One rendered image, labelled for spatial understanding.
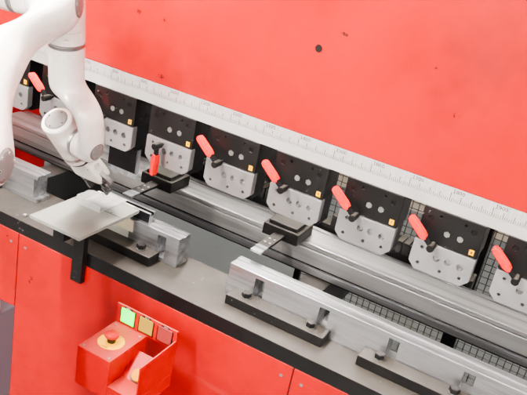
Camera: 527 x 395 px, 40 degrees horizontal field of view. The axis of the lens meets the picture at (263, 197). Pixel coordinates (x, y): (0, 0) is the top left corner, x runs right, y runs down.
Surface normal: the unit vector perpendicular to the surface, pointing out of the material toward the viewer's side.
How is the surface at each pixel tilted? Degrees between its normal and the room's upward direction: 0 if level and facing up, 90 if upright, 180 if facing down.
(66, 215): 0
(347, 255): 0
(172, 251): 90
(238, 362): 90
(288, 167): 90
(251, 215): 0
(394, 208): 90
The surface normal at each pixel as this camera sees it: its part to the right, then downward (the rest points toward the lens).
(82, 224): 0.18, -0.90
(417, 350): -0.48, 0.27
